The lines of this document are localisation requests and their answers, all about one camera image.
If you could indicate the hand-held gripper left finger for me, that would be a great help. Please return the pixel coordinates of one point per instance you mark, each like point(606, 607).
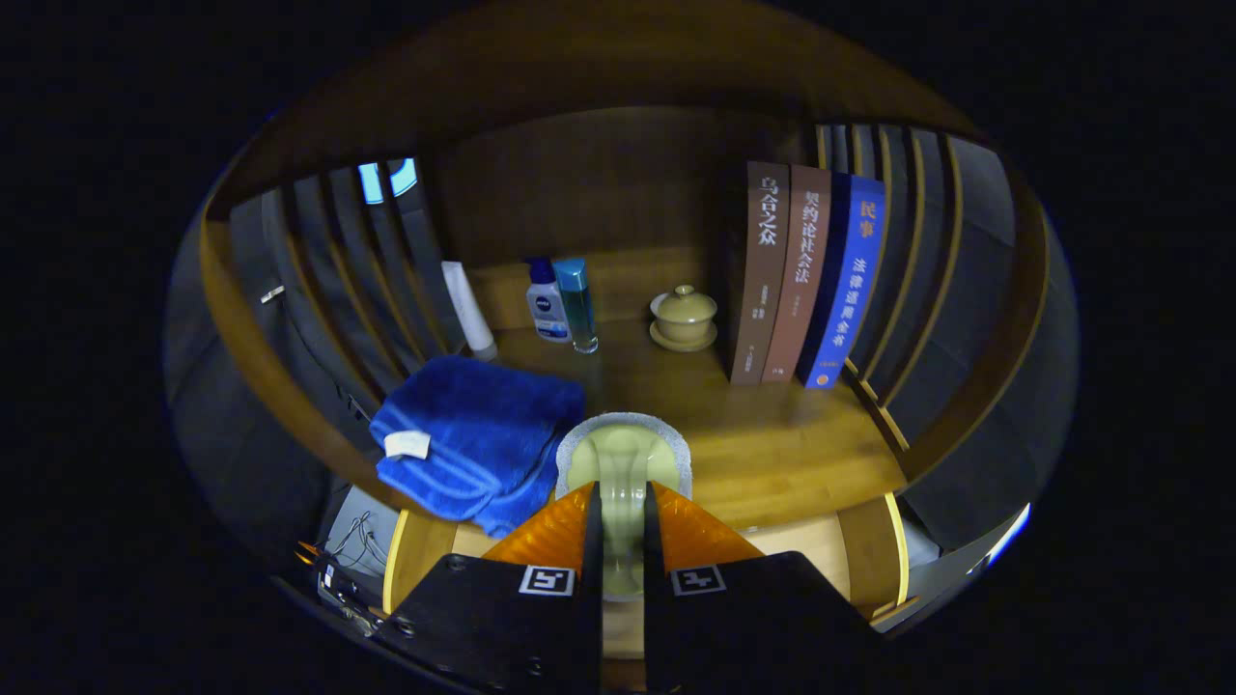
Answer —
point(592, 618)

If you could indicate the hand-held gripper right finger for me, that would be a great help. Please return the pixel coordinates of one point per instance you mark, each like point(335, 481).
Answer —
point(654, 618)

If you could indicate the wooden drawer with black knob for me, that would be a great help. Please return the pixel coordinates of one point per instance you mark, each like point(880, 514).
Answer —
point(811, 560)

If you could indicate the brown wooden cabinet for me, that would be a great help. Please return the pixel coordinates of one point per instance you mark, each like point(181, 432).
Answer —
point(599, 193)

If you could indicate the folded blue towel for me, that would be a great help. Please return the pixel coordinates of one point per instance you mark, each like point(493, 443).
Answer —
point(473, 434)

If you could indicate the beige lidded teacup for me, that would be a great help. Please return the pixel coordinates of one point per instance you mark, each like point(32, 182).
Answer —
point(684, 314)

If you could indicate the white bottle with blue cap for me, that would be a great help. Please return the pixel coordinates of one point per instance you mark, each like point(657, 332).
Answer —
point(548, 309)

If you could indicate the teal bottle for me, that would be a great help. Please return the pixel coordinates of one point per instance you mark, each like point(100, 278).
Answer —
point(577, 304)

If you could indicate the white tube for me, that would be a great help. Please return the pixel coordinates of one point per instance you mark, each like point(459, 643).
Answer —
point(468, 309)

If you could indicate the dark brown book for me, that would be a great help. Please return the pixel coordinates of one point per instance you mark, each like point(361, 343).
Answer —
point(763, 280)

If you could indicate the reddish brown book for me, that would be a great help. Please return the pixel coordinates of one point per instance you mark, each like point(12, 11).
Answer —
point(797, 280)

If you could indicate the blue book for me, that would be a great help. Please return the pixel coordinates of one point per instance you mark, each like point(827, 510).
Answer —
point(850, 280)

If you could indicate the metal clip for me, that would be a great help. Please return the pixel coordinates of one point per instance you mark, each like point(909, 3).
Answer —
point(272, 293)

